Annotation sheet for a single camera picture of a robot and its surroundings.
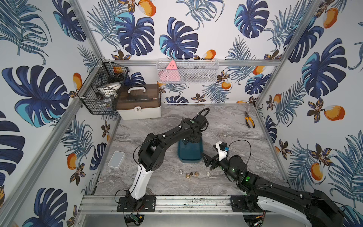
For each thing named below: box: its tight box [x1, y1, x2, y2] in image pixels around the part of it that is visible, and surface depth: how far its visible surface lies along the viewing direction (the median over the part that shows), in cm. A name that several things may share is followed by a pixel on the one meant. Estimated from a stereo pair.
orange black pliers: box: [244, 111, 256, 129], surface depth 112 cm
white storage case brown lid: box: [115, 83, 162, 121], surface depth 103 cm
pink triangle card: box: [158, 59, 182, 82], surface depth 92 cm
